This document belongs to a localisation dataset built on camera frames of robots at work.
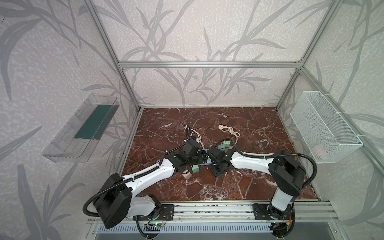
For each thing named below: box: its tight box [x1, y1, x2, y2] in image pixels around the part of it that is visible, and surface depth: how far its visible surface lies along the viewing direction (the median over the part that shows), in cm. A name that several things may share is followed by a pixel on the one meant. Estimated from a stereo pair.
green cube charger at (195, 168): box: [191, 164, 200, 174], surface depth 88 cm
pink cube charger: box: [182, 169, 192, 180], surface depth 86 cm
